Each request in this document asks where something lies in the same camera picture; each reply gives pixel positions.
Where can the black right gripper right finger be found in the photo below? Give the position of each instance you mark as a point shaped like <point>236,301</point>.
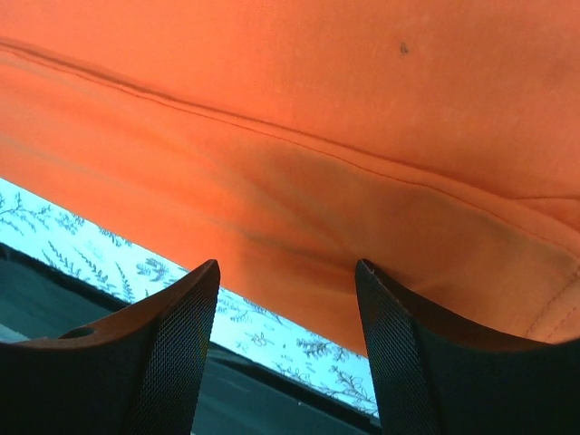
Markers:
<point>436,372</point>

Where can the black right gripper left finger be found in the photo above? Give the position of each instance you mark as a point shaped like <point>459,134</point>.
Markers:
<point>136,371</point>

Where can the orange t shirt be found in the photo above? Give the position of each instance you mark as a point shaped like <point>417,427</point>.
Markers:
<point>289,139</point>

